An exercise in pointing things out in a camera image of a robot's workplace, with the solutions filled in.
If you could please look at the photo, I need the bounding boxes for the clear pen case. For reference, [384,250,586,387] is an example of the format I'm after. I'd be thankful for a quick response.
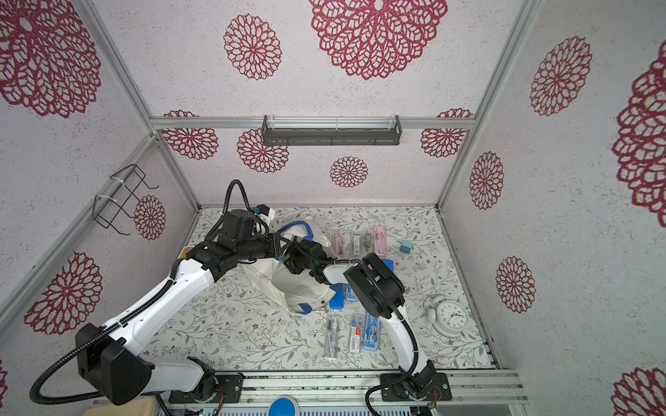
[352,233,361,257]

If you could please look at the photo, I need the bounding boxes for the black wire wall rack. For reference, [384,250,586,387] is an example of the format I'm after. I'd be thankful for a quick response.
[91,164,159,236]

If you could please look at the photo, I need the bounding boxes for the blue round button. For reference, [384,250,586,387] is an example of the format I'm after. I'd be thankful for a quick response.
[267,395,300,416]

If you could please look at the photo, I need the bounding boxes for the clear green compass set case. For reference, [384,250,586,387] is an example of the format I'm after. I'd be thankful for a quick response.
[361,231,374,253]

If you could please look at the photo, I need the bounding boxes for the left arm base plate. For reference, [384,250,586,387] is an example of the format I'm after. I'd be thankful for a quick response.
[168,373,245,404]

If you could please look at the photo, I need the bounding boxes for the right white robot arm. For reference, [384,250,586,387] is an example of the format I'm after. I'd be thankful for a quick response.
[282,237,436,398]

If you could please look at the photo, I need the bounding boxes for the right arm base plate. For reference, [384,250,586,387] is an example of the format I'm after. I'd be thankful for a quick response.
[380,372,453,402]

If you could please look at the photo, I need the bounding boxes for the white canvas bag blue handles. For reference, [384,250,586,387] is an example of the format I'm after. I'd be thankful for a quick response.
[239,216,336,315]

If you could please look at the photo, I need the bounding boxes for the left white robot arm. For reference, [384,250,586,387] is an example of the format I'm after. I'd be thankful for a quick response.
[29,205,279,406]

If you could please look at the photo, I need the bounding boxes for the long blue-trim compass case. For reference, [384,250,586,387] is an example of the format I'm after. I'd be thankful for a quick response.
[362,312,382,352]

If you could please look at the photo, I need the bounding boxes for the pink compass clear case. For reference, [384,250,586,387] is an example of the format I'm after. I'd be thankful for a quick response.
[331,231,343,258]

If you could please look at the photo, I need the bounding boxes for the pink clear stationery case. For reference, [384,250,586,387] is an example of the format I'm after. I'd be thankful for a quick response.
[373,226,387,258]

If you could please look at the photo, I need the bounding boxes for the small teal cube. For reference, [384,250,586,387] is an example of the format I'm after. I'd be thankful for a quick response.
[400,240,415,254]

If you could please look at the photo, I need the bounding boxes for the clear blue-trim compass case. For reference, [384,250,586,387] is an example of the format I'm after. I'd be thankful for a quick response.
[344,284,358,303]

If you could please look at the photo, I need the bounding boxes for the clear case red-white label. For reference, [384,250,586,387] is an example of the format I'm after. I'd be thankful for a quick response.
[349,314,364,354]

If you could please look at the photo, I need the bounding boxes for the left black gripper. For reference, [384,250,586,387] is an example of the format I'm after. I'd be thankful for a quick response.
[238,231,292,263]

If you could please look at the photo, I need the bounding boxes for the white alarm clock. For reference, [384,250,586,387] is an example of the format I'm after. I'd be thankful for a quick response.
[423,296,470,338]

